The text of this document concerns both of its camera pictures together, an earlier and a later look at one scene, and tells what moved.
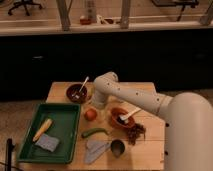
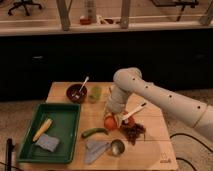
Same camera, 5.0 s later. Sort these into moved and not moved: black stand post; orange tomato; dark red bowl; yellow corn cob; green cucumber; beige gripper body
Moved: beige gripper body; orange tomato
Not moved: black stand post; green cucumber; dark red bowl; yellow corn cob
